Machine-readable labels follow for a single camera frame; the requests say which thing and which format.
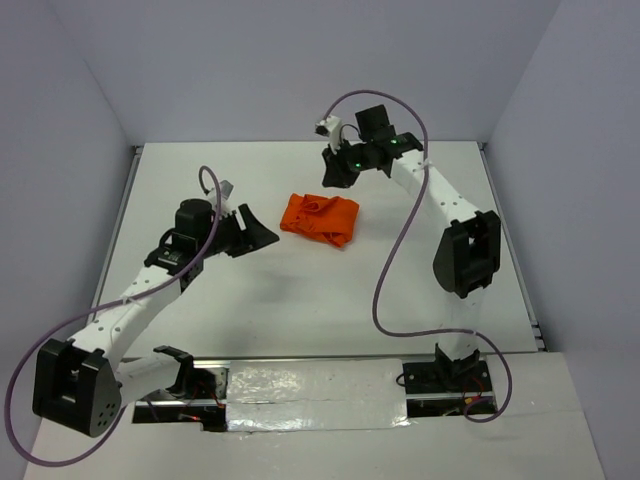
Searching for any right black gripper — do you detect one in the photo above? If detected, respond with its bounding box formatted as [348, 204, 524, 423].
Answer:
[321, 137, 372, 190]

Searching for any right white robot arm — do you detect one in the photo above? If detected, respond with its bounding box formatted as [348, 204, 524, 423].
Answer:
[315, 105, 501, 391]

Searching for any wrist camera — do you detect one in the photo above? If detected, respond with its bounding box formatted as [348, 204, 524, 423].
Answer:
[207, 180, 234, 210]
[315, 115, 344, 153]

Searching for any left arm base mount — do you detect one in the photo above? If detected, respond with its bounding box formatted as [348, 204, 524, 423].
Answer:
[132, 345, 230, 433]

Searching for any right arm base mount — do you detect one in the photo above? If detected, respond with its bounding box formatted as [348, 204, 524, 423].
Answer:
[395, 346, 498, 418]

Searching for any silver foil tape panel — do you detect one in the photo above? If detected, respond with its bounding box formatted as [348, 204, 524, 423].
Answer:
[225, 359, 409, 432]

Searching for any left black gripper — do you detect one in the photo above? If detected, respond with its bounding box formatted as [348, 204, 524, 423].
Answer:
[197, 203, 279, 259]

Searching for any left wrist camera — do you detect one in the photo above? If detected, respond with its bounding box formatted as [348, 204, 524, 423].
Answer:
[207, 180, 234, 210]

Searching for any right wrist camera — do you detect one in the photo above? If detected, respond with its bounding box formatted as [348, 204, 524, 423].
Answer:
[315, 115, 344, 153]

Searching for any orange t-shirt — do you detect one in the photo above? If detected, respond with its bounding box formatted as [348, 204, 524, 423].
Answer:
[280, 193, 360, 248]

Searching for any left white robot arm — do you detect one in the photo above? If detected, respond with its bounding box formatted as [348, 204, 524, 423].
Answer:
[32, 199, 279, 438]

